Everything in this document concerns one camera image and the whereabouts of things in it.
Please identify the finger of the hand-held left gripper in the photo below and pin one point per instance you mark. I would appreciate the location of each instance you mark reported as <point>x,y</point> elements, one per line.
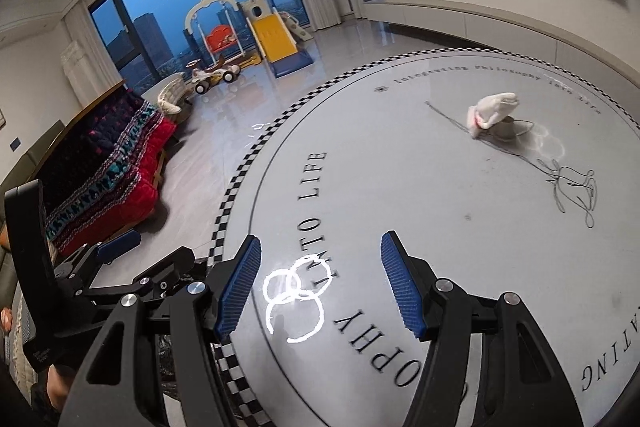
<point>167,267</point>
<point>120,242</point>

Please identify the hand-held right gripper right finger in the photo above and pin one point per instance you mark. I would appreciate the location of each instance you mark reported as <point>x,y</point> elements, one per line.
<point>400,287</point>

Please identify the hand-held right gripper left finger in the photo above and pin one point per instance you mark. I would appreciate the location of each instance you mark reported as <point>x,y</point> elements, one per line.
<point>240,287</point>

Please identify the red patterned sofa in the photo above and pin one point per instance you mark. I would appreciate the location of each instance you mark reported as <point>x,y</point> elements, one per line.
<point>110,167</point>

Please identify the round grey printed rug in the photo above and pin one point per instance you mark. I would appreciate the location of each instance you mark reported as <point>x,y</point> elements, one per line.
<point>425,207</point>

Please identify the wooden sofa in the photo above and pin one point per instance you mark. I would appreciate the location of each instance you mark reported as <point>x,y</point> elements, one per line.
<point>95,102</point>

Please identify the wicker basket chair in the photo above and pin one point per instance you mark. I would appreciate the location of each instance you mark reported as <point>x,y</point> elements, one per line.
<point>170,99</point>

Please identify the white ride-on toy car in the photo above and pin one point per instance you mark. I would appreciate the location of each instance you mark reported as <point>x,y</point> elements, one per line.
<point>212,77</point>

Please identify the white sheer curtain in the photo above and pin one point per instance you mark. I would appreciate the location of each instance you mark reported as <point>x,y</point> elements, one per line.
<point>80,57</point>

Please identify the white plush toy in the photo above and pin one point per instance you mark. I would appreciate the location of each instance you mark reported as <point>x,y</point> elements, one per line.
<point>492,109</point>

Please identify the children's swing with red seat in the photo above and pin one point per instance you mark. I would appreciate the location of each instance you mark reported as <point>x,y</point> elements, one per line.
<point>220,39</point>

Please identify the yellow children's slide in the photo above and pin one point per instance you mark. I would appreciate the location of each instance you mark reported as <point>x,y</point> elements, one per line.
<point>275,39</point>

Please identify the dark wall switch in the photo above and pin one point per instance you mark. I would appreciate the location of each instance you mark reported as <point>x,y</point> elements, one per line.
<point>16,145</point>

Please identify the white low wall bench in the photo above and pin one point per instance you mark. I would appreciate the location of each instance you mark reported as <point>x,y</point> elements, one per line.
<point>525,37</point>

